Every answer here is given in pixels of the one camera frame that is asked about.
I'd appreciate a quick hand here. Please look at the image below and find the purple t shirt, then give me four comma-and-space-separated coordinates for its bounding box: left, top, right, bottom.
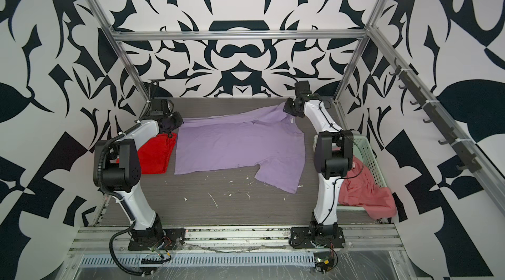
174, 104, 306, 194

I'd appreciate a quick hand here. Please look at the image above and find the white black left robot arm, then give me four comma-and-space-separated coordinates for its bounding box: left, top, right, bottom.
93, 98, 184, 241

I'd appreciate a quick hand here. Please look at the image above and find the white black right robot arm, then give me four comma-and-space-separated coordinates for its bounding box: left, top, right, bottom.
284, 81, 354, 239

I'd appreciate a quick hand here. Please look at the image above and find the red folded t shirt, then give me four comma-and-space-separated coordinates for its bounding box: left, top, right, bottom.
136, 133, 177, 176

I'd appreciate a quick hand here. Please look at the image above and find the mint green plastic basket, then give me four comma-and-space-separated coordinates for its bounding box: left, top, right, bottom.
314, 135, 387, 222

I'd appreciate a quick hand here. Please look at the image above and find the pink t shirt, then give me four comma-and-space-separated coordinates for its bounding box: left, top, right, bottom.
338, 157, 397, 220

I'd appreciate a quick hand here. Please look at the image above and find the aluminium frame back crossbar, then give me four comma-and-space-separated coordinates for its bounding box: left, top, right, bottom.
112, 29, 366, 42

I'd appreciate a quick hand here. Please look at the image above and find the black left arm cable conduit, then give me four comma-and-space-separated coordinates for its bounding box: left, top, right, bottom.
96, 79, 174, 277

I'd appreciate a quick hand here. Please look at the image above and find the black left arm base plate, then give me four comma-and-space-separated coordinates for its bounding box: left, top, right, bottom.
128, 229, 186, 251

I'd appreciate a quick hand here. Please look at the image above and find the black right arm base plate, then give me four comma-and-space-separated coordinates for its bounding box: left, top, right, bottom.
289, 225, 345, 249

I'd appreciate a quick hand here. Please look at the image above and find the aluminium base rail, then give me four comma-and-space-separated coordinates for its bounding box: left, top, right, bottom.
68, 224, 405, 254

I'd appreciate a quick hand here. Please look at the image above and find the white slotted cable duct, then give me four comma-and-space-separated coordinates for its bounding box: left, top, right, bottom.
80, 251, 316, 268

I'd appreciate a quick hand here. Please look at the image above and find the aluminium frame post left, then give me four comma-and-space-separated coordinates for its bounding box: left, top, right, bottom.
85, 0, 150, 102

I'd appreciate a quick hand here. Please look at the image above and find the black hook rail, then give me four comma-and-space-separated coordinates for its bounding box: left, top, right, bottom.
390, 60, 483, 173

